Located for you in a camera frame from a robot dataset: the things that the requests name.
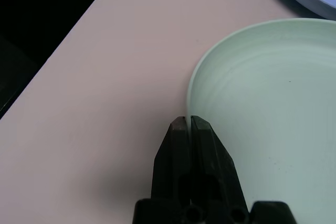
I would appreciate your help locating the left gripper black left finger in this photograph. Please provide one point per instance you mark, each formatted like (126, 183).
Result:
(170, 161)

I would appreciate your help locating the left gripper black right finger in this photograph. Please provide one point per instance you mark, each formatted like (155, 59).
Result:
(210, 161)

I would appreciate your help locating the light green plate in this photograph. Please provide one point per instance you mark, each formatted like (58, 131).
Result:
(275, 116)

